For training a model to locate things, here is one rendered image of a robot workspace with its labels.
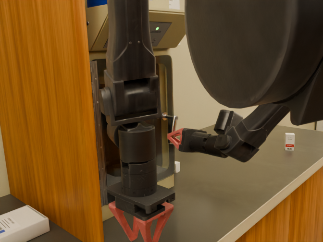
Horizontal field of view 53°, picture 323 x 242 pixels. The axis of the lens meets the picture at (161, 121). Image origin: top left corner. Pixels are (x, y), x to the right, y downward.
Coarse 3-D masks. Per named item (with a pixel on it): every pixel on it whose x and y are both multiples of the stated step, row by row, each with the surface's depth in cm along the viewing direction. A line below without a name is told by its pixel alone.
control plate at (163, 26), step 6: (150, 24) 83; (156, 24) 85; (162, 24) 86; (168, 24) 88; (150, 30) 85; (156, 30) 87; (162, 30) 88; (150, 36) 88; (156, 36) 89; (162, 36) 91; (156, 42) 92
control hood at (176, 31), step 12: (96, 12) 74; (156, 12) 81; (168, 12) 84; (180, 12) 87; (96, 24) 75; (108, 24) 74; (180, 24) 91; (96, 36) 76; (168, 36) 93; (180, 36) 97; (96, 48) 79
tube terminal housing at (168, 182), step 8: (160, 0) 97; (168, 0) 99; (168, 8) 100; (160, 48) 99; (168, 48) 102; (96, 56) 83; (104, 56) 84; (160, 184) 107; (168, 184) 111; (104, 208) 91; (104, 216) 91; (112, 216) 94
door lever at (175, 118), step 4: (164, 112) 102; (164, 116) 102; (168, 116) 101; (172, 116) 99; (176, 116) 99; (164, 120) 103; (172, 120) 99; (176, 120) 99; (172, 124) 99; (172, 128) 99; (172, 136) 99; (168, 140) 100; (172, 144) 100
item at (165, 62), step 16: (160, 64) 98; (160, 80) 99; (160, 96) 100; (160, 128) 102; (112, 144) 89; (160, 144) 103; (112, 160) 90; (160, 160) 104; (112, 176) 90; (160, 176) 105
